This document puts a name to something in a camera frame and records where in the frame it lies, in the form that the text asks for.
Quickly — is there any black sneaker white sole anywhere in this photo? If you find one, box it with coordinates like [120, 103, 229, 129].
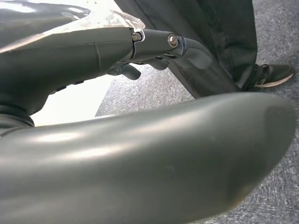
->
[251, 63, 295, 90]

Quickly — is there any person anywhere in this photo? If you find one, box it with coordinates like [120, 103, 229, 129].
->
[114, 0, 295, 99]

